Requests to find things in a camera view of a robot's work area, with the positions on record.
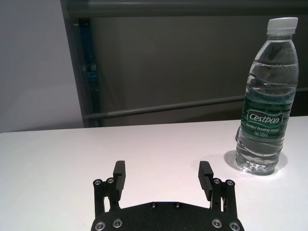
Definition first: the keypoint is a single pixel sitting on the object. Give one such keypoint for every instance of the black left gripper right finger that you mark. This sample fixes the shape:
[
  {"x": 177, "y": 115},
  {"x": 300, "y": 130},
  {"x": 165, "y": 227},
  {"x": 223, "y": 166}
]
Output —
[{"x": 207, "y": 183}]

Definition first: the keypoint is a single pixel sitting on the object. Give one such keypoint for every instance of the clear green-label water bottle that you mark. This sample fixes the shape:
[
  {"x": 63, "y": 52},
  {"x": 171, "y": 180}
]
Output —
[{"x": 267, "y": 96}]

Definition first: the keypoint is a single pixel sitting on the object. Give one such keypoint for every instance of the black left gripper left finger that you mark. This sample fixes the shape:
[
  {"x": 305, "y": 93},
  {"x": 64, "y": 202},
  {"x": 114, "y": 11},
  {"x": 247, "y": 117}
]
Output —
[{"x": 119, "y": 183}]

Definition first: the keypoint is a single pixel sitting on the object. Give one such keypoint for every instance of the dark blue vertical post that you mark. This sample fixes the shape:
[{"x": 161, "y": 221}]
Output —
[{"x": 89, "y": 72}]

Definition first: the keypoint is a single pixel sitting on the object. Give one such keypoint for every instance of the dark grey wall rail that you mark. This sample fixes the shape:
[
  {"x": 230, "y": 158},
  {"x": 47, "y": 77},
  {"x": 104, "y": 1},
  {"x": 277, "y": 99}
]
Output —
[{"x": 168, "y": 107}]

